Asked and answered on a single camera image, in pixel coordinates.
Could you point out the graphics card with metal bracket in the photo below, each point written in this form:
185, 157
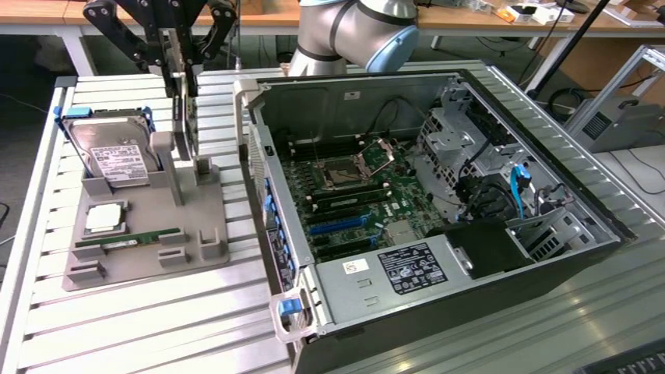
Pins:
184, 128

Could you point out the hard disk in blue carrier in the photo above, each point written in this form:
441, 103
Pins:
113, 156

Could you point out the thin locking lever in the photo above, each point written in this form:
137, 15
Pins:
316, 150

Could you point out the open black PC case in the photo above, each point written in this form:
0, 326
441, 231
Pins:
410, 87

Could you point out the metal socket cover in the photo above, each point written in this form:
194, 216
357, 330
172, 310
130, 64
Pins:
368, 148

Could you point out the CPU socket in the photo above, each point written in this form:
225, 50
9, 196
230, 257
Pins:
340, 175

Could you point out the grey parts rack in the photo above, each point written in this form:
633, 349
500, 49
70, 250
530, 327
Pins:
150, 218

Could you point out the silver CPU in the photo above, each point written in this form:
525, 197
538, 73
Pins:
104, 218

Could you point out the black RAM stick with label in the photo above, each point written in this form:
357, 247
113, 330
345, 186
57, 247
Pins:
348, 200

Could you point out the green RAM stick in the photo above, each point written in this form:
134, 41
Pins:
129, 238

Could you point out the long black expansion slot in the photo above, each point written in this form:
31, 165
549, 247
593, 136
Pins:
342, 244
345, 254
332, 216

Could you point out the perforated metal drive cage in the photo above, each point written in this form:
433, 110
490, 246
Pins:
452, 140

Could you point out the green motherboard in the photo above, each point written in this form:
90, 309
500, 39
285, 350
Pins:
400, 187

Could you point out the white box with orange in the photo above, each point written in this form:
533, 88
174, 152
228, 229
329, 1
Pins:
545, 13

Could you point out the silver chipset heatsink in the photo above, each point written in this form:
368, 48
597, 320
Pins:
401, 232

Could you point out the black tripod pole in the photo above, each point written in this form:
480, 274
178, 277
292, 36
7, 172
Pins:
572, 39

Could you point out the grey computer tower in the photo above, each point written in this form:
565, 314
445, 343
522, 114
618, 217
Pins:
618, 121

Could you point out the metal disk bay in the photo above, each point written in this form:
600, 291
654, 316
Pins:
545, 233

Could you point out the black keyboard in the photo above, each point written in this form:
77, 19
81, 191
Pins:
628, 364

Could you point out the aluminium profile frame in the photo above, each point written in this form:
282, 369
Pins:
630, 66

